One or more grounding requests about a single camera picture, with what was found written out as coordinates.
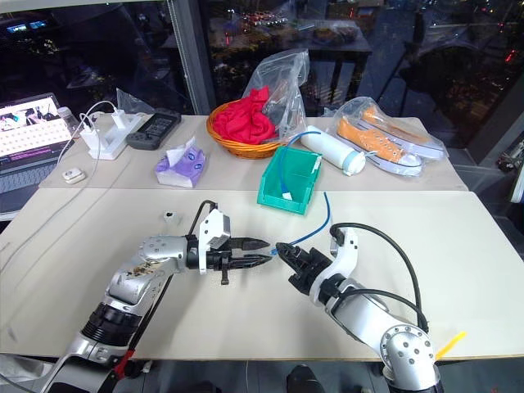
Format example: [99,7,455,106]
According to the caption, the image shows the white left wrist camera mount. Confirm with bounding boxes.
[197,210,234,274]

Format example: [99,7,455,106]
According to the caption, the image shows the red cloth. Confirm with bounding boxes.
[212,87,278,145]

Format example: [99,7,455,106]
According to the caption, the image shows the orange canvas shoe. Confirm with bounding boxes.
[336,115,425,175]
[359,106,447,159]

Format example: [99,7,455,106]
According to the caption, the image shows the blue cable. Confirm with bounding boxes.
[278,129,309,196]
[282,191,333,247]

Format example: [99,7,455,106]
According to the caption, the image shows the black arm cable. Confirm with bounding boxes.
[186,199,219,246]
[329,222,430,334]

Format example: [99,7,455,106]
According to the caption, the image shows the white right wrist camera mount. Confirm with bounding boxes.
[309,227,360,306]

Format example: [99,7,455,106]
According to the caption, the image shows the yellow zip tie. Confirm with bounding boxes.
[434,330,468,362]

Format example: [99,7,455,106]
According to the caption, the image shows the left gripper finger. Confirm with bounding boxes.
[228,254,274,270]
[234,238,272,252]

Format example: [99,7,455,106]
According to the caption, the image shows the large white charger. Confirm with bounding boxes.
[79,125,102,151]

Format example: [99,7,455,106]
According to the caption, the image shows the small clear plastic bag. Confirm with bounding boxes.
[115,86,157,118]

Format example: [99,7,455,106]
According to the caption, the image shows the grey window frame post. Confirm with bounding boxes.
[166,0,217,116]

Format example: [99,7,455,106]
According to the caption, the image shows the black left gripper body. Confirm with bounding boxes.
[206,238,243,287]

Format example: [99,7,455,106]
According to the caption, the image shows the clear plastic water bottle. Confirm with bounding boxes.
[56,106,82,141]

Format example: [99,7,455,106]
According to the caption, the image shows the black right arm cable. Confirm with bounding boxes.
[329,222,430,334]

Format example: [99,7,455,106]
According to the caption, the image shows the purple tissue pack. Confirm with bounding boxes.
[154,136,206,190]

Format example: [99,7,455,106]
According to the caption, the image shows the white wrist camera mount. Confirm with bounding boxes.
[197,210,234,274]
[309,227,360,306]

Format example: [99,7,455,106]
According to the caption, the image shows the white bottle with blue cap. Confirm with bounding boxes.
[300,124,367,178]

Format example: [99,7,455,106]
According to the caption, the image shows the white earbud case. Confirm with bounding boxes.
[61,167,88,184]

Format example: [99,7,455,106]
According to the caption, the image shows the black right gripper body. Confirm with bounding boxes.
[287,246,333,296]

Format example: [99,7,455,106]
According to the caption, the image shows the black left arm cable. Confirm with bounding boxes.
[186,199,219,246]

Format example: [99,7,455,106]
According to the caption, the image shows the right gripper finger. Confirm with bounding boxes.
[276,242,309,260]
[278,250,305,274]

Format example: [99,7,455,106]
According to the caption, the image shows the red strap on arm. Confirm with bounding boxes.
[113,346,137,380]

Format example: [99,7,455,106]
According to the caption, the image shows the clear plastic bag with items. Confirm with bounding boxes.
[243,48,310,142]

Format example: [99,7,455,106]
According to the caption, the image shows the silver laptop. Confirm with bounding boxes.
[0,93,77,217]

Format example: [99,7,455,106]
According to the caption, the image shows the orange wicker basket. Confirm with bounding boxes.
[206,100,288,160]

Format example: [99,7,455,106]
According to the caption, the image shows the black handheld device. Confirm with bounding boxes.
[125,109,183,151]

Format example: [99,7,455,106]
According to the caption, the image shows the white charging cable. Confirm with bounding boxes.
[0,100,124,273]

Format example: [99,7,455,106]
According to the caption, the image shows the small white charger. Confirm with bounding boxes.
[111,107,129,130]

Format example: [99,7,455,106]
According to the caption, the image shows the orange sneakers in bag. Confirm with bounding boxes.
[324,96,449,178]

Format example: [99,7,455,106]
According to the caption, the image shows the green plastic bin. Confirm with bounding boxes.
[256,145,323,216]

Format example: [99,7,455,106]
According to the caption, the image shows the white power strip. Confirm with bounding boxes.
[87,113,147,161]

